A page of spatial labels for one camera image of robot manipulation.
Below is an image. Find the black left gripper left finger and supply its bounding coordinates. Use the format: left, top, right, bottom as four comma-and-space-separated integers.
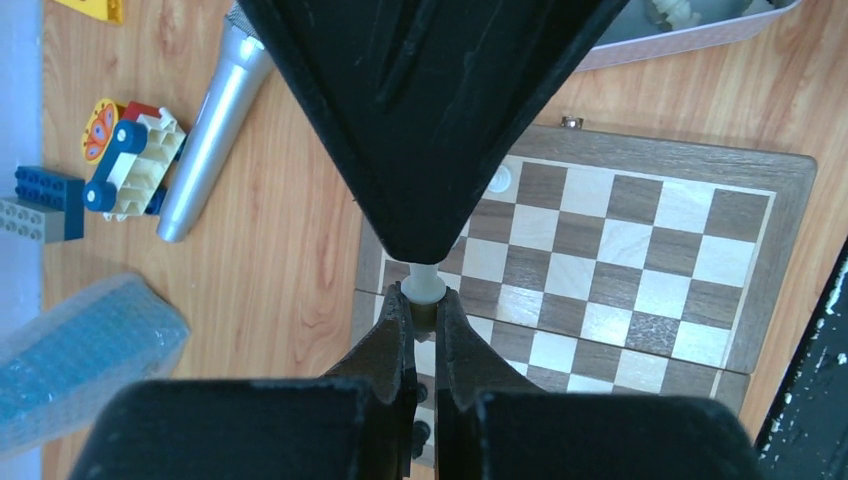
71, 285, 418, 479

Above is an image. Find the yellow triangle toy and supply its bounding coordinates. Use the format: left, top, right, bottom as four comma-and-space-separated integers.
55, 0, 123, 25

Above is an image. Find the blue bubble-wrapped cone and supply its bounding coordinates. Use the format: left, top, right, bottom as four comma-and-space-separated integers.
1, 273, 190, 457

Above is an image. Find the white chess pawn corner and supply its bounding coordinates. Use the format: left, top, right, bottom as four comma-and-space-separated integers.
487, 165, 513, 194

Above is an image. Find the black chess pawn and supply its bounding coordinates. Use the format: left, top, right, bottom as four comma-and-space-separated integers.
416, 382, 428, 404

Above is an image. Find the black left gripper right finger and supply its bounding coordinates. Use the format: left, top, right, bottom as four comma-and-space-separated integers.
435, 291, 762, 479

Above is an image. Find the blue grey brick stack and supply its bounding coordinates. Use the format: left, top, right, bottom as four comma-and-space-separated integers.
1, 166, 85, 244

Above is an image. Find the black chess piece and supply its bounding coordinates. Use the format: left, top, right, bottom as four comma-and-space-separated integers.
411, 420, 431, 460

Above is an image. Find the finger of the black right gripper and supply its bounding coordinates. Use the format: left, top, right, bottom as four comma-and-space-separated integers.
242, 1, 623, 264

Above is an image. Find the wooden chess board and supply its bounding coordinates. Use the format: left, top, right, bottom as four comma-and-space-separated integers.
349, 124, 818, 472

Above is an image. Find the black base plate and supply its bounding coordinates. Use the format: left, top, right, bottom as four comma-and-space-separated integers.
756, 247, 847, 479

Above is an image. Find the white blue toy car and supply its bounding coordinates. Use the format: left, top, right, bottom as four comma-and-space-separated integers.
81, 98, 187, 221

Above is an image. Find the silver toy microphone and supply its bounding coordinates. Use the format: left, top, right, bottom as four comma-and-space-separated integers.
157, 1, 273, 243

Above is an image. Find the white chess pawn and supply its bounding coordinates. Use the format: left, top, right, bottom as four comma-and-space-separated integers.
400, 263, 447, 305

